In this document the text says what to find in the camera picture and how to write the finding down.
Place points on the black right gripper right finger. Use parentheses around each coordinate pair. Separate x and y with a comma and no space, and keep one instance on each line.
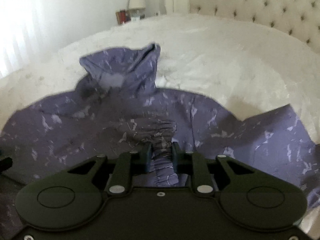
(195,166)

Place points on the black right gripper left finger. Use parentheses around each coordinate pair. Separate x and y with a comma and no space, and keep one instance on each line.
(126,167)

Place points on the purple patterned hooded garment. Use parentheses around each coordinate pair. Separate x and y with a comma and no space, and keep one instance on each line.
(248,203)

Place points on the white bed duvet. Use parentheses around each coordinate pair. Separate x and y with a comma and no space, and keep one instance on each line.
(216,86)

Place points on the white table lamp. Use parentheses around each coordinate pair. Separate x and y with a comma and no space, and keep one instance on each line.
(136,9)

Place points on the cream tufted headboard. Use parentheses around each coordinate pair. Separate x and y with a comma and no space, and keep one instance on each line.
(297,18)

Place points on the red picture frame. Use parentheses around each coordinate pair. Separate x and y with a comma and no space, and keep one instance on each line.
(123,17)

